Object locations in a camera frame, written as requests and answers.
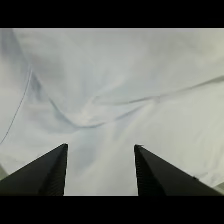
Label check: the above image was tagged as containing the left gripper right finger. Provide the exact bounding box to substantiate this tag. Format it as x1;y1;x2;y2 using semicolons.
133;143;224;197

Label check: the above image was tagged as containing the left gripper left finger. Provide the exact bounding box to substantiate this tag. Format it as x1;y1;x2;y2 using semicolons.
0;143;69;197

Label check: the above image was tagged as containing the light blue shirt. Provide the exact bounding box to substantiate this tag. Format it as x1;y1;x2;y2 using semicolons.
0;28;224;197

